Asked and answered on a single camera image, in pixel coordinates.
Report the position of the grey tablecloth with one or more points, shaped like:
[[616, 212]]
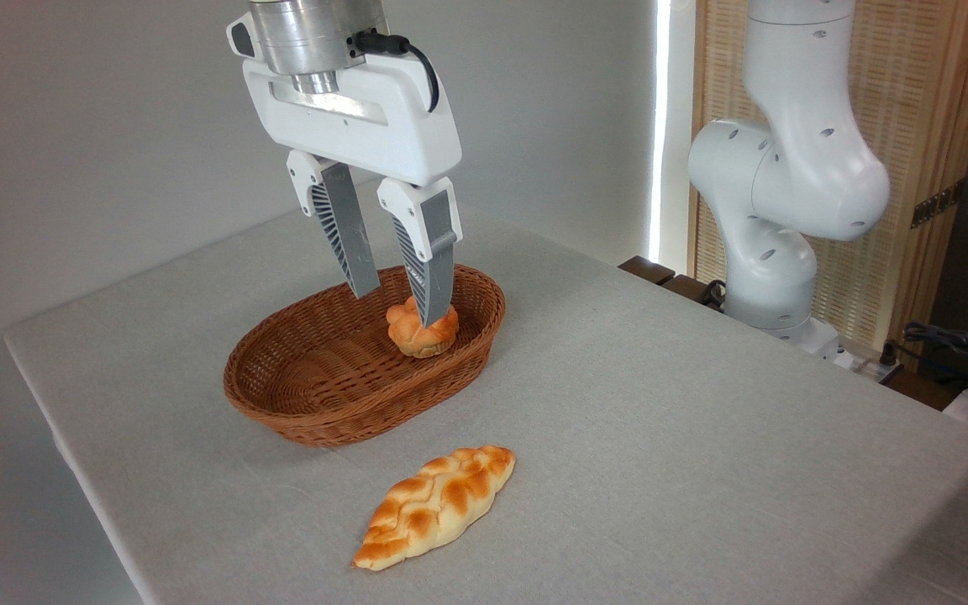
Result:
[[660, 437]]

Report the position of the brown oval wicker basket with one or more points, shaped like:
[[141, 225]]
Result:
[[307, 386]]

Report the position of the braided golden bread loaf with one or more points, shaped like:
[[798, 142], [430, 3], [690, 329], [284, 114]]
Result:
[[434, 508]]

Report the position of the dark metal screen hinge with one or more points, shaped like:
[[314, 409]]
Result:
[[938, 203]]

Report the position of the round orange bread bun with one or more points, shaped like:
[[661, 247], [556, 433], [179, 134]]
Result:
[[417, 342]]

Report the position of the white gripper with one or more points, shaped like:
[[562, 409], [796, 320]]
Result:
[[366, 126]]

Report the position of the dark wooden bench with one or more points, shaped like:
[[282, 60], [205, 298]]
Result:
[[648, 270]]

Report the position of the white power strip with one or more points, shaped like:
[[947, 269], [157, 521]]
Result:
[[875, 367]]

